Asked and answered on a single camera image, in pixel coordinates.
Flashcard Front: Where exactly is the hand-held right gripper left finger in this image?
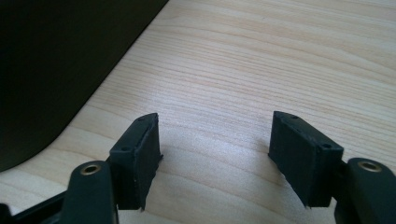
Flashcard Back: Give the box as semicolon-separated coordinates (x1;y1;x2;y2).
108;112;163;212

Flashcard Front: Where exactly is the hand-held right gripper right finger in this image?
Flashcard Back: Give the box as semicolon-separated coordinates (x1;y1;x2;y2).
267;110;345;209

